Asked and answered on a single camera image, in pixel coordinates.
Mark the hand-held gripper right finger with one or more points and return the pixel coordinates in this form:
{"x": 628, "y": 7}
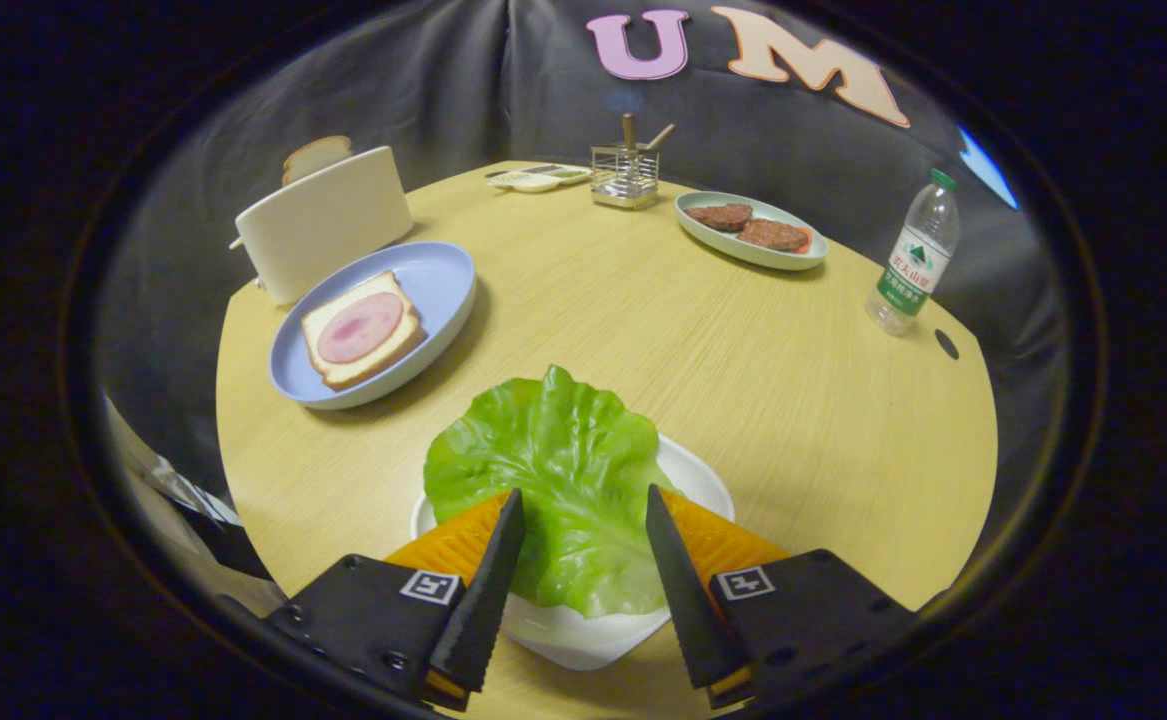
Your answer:
{"x": 683, "y": 590}

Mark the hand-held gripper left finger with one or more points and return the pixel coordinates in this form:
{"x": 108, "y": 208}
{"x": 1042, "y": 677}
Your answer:
{"x": 488, "y": 590}

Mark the green lettuce leaf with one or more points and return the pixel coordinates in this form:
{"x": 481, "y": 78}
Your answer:
{"x": 553, "y": 460}

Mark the plain bread slice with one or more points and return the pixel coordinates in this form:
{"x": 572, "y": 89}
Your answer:
{"x": 315, "y": 158}

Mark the white plate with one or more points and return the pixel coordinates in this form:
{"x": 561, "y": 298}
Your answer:
{"x": 583, "y": 640}

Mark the bread slice under ham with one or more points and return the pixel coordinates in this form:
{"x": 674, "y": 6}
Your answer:
{"x": 328, "y": 370}

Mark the pink ham slice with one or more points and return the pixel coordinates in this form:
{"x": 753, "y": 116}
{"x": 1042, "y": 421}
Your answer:
{"x": 360, "y": 328}

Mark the blue plate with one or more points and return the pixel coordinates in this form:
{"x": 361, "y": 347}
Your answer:
{"x": 438, "y": 280}

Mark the pale green plate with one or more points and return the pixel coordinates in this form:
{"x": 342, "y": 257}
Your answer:
{"x": 743, "y": 255}

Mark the brown meat patty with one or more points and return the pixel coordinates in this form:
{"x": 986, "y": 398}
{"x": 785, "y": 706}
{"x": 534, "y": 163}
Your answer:
{"x": 773, "y": 235}
{"x": 720, "y": 216}

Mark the clear water bottle green label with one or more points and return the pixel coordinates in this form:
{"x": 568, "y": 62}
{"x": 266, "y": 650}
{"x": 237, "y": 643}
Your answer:
{"x": 911, "y": 265}

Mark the white toaster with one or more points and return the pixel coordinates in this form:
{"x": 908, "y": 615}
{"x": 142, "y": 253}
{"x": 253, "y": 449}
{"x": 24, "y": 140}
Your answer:
{"x": 328, "y": 225}

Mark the white divided condiment dish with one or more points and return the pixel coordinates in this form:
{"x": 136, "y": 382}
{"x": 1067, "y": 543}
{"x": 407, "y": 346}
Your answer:
{"x": 533, "y": 182}

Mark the wooden utensil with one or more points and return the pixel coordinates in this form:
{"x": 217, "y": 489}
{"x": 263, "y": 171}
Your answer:
{"x": 661, "y": 137}
{"x": 629, "y": 130}

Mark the black backdrop cloth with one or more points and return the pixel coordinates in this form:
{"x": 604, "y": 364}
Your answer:
{"x": 393, "y": 90}

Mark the grey metal frame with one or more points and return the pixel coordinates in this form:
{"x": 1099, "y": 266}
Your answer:
{"x": 178, "y": 485}

